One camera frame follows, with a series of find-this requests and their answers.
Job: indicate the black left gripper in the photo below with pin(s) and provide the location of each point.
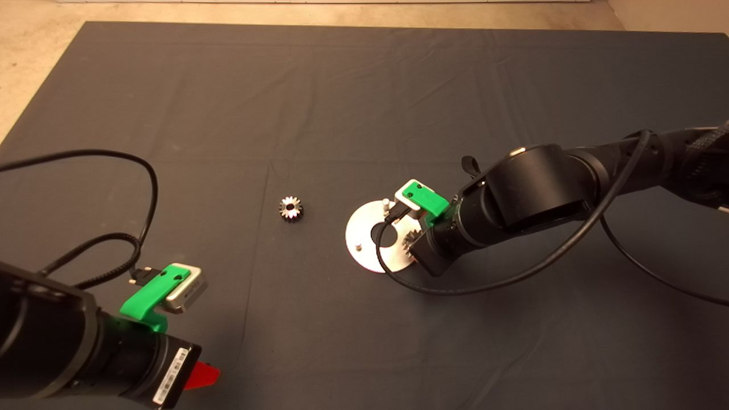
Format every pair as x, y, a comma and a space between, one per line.
170, 370

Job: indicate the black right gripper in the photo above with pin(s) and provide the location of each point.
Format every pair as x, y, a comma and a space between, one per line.
434, 253

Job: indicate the small steel planetary gear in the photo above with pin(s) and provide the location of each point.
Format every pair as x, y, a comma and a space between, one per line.
285, 212
409, 242

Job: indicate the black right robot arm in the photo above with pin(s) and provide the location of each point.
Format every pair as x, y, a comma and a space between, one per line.
535, 188

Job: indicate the round metal carrier plate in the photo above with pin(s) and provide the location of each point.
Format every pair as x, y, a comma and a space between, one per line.
359, 228

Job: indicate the dark grey table cloth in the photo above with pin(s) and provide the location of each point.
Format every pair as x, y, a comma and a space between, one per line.
364, 114

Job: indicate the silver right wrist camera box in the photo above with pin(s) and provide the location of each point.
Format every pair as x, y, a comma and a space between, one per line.
409, 208

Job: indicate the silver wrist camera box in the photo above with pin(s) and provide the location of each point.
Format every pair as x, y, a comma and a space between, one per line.
191, 296
409, 208

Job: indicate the green right camera mount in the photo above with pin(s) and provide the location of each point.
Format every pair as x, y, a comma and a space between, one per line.
424, 196

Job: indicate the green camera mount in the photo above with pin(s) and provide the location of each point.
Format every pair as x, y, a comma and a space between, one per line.
145, 297
424, 196

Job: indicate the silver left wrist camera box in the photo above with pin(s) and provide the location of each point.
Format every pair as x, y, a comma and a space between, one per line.
191, 296

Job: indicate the green left camera mount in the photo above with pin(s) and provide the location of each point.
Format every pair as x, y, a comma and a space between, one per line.
145, 297

